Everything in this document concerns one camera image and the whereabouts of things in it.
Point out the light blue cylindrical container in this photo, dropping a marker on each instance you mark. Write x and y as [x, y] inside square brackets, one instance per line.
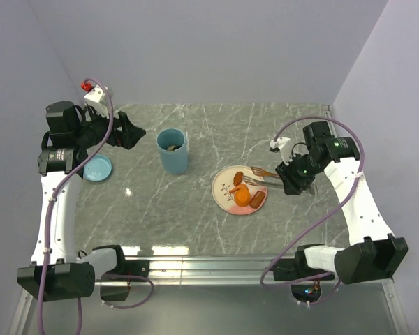
[174, 162]

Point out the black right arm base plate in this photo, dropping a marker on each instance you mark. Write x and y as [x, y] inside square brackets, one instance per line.
[290, 269]

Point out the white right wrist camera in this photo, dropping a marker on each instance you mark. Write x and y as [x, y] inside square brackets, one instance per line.
[282, 145]

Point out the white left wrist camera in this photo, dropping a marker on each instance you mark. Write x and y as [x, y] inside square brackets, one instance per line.
[97, 98]

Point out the light blue round lid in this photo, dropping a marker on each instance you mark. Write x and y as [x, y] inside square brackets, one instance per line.
[98, 169]

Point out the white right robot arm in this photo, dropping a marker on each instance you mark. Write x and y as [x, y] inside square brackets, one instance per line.
[373, 253]

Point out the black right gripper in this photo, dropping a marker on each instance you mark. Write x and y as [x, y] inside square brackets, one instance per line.
[292, 183]

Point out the steel serving tongs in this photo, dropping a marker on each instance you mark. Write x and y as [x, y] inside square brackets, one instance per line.
[263, 178]

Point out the pink round plate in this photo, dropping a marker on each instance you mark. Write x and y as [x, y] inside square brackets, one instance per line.
[223, 183]

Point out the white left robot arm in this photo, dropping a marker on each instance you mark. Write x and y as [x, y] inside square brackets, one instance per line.
[56, 272]

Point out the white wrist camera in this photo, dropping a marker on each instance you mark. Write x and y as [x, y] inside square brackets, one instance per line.
[282, 145]
[97, 98]

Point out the orange fried shrimp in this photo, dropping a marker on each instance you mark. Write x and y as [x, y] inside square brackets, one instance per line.
[240, 188]

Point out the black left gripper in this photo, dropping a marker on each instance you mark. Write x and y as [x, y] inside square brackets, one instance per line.
[130, 132]

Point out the brown grilled meat piece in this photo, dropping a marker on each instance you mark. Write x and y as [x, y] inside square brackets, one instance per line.
[257, 199]

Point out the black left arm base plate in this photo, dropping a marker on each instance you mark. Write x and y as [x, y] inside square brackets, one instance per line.
[129, 270]

